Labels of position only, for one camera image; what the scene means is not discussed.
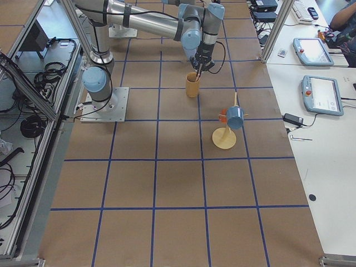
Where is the wooden mug tree stand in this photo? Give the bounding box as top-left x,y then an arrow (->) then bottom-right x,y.
212,92 -> 245,150

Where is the teach pendant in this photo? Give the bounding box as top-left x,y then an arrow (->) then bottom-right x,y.
301,75 -> 344,116
293,38 -> 334,67

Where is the aluminium frame post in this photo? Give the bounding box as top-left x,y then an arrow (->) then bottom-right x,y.
260,0 -> 294,63

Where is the aluminium frame rail left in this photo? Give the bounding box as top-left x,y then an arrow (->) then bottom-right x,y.
1,52 -> 65,121

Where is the bamboo cylinder holder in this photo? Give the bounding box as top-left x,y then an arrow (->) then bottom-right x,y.
185,72 -> 200,98

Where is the black power brick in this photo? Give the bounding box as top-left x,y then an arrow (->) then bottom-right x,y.
283,113 -> 304,126

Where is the white keyboard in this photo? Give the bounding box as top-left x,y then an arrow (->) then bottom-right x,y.
291,0 -> 314,24

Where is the orange mug on tree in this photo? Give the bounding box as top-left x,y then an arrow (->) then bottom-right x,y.
218,109 -> 228,124

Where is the blue mug on tree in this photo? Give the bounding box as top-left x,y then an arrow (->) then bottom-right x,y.
226,106 -> 244,130

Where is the lower teach pendant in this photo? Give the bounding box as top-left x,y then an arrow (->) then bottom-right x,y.
301,75 -> 344,116

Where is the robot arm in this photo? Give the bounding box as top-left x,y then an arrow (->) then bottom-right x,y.
74,1 -> 225,78

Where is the upper teach pendant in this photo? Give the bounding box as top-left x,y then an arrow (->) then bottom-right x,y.
293,38 -> 334,67

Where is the black monitor on floor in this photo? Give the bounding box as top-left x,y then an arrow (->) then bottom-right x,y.
15,20 -> 50,59

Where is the person at desk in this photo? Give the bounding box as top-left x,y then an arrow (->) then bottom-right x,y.
330,1 -> 355,68

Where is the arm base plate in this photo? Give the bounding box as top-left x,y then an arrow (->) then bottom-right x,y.
109,23 -> 137,39
80,87 -> 129,123

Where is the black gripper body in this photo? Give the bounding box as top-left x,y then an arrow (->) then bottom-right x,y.
191,41 -> 215,65

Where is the allen key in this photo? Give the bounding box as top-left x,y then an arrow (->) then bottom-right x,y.
290,135 -> 313,141

